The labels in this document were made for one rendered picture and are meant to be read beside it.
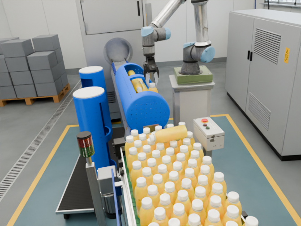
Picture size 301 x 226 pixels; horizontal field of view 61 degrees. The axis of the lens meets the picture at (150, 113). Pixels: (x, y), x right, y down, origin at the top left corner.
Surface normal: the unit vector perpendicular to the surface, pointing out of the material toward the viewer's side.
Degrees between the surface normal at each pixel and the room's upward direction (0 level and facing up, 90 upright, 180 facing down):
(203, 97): 90
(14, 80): 90
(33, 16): 90
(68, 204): 0
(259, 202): 0
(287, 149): 90
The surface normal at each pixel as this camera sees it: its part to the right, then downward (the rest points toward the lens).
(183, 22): 0.02, 0.42
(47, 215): -0.07, -0.90
